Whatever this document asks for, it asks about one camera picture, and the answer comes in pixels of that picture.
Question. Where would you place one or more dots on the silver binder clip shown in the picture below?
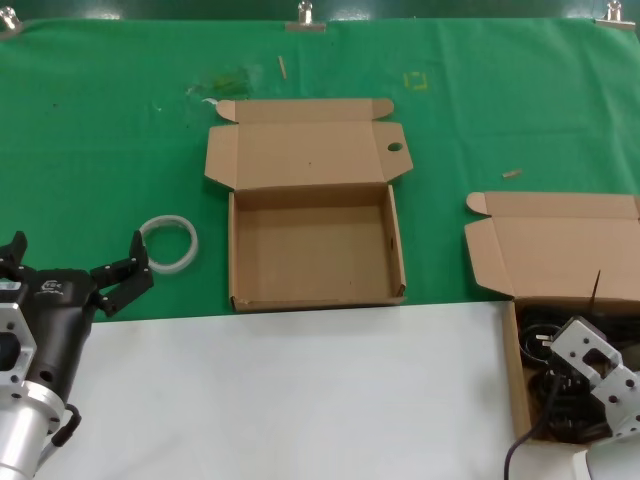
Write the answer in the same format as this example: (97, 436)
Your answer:
(614, 20)
(305, 25)
(7, 22)

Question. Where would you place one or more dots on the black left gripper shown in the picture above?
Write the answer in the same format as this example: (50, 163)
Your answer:
(60, 320)

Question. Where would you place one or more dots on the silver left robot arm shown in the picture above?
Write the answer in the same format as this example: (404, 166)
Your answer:
(25, 430)

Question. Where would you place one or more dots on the white tape scrap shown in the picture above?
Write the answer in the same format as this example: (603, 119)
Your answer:
(210, 101)

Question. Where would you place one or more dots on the empty open cardboard box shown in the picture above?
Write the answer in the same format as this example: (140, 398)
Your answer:
(310, 250)

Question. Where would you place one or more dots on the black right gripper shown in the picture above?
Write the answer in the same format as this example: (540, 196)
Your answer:
(625, 340)

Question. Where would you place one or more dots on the green table cloth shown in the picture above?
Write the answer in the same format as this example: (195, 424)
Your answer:
(100, 150)

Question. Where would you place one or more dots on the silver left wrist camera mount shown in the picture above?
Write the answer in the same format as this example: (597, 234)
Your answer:
(12, 320)

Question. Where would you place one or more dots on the small cardboard scrap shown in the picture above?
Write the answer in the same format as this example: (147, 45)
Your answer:
(512, 174)

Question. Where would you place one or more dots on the clear tape roll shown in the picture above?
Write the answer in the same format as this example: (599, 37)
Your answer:
(170, 218)

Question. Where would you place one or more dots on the small wooden stick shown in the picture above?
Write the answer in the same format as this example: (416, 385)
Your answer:
(282, 66)

